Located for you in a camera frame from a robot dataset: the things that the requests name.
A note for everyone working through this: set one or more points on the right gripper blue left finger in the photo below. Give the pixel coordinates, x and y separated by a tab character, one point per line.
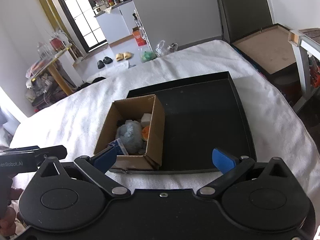
94	169

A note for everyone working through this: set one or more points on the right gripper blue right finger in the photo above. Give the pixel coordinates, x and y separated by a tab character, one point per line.
232	169

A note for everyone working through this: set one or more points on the hamburger plush toy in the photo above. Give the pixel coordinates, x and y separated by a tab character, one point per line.
145	133

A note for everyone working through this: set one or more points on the blue tissue pack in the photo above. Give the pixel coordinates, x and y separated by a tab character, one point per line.
118	146

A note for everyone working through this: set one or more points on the white towel cover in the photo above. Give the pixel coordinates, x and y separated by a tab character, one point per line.
76	121

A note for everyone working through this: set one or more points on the black square tray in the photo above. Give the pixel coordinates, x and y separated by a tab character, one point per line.
201	113

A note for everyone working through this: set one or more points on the white sponge block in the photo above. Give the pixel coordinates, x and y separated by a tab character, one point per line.
146	119

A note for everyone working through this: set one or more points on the brown cardboard box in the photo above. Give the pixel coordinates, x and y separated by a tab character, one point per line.
149	157

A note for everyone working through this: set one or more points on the pair of black slippers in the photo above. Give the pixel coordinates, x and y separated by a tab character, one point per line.
103	62

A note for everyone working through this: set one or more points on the yellow round side table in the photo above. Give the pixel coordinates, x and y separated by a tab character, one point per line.
51	68

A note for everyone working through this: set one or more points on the pair of yellow slippers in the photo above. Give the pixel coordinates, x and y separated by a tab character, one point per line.
123	56

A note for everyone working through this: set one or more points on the clear glass jar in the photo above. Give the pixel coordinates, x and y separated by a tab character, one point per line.
43	50

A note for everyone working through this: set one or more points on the green plastic bag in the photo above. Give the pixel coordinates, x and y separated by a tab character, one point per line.
146	56

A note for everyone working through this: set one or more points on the red tin jar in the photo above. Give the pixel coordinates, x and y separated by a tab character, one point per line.
56	44

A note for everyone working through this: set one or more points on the brown framed board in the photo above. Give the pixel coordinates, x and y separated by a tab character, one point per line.
269	49

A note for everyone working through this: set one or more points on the clear plastic bag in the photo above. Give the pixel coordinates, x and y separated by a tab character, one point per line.
163	48

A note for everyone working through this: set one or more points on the orange cardboard box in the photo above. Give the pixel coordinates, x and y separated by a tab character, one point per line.
138	37

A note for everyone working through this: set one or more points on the white kitchen cabinet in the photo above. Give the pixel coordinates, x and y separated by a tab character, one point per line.
119	23

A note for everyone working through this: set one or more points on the dark leaning panel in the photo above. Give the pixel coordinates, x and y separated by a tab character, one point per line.
240	18

